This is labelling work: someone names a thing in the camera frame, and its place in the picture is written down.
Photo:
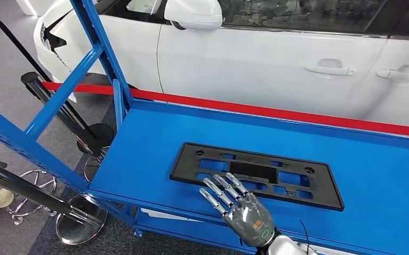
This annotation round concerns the chrome chair star base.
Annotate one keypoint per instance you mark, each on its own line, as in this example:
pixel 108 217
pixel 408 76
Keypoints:
pixel 37 183

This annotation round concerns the white plastic tray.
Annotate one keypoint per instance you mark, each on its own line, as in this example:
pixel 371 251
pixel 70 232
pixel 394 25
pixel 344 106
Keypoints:
pixel 172 215

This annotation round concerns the red barrier belt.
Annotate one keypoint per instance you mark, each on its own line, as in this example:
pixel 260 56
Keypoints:
pixel 260 111

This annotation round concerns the black plastic licence plate frame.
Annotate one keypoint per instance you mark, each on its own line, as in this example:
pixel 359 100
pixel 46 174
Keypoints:
pixel 186 165

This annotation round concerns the white car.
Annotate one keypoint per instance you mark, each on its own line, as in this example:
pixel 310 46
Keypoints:
pixel 260 70

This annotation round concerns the blue metal shelf rack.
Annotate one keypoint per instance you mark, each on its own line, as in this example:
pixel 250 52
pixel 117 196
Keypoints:
pixel 148 140

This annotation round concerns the stanchion with chrome base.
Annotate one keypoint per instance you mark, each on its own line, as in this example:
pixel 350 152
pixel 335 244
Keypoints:
pixel 31 79
pixel 81 225

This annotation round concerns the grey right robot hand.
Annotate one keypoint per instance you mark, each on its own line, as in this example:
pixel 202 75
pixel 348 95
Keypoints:
pixel 251 218

